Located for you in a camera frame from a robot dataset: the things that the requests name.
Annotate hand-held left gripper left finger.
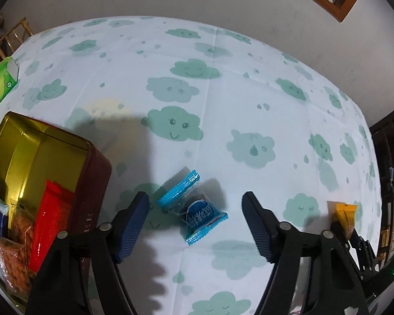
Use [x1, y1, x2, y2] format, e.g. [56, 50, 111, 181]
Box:
[25, 191, 151, 315]

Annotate clear peanut packet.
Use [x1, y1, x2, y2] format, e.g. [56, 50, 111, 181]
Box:
[8, 198, 35, 253]
[0, 230, 32, 297]

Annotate yellow snack packet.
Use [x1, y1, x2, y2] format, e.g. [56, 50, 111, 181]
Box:
[326, 201, 358, 240]

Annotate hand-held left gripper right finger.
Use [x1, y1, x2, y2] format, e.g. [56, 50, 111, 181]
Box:
[242, 191, 370, 315]

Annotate dark wooden chair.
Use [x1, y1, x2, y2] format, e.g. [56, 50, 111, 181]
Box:
[369, 108, 394, 204]

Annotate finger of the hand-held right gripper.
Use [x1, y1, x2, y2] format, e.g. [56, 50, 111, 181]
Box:
[351, 230, 380, 277]
[330, 221, 346, 241]

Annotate maroon and gold tin box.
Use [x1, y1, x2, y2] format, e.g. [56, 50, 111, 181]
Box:
[0, 112, 112, 315]

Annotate bamboo chair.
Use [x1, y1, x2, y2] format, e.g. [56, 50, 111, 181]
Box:
[0, 16, 35, 56]

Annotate blue candy packet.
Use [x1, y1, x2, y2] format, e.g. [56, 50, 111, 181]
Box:
[157, 169, 229, 246]

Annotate red snack packet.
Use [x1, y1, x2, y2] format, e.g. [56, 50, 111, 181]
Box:
[28, 179, 77, 273]

